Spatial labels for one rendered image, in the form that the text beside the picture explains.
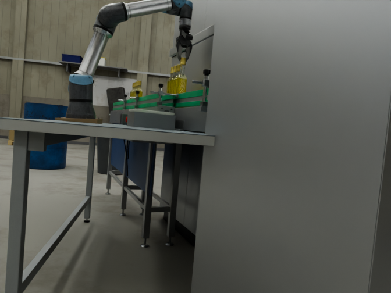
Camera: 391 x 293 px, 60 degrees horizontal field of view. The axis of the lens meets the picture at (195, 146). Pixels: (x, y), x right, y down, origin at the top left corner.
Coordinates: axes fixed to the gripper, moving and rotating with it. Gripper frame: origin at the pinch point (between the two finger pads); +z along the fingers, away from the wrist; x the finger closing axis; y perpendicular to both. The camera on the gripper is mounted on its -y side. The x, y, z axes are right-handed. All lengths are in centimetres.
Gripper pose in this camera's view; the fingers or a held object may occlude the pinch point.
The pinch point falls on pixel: (182, 59)
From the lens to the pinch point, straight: 217.5
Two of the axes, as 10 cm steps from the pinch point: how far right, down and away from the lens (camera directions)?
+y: -3.7, -0.8, 9.3
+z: -0.9, 9.9, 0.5
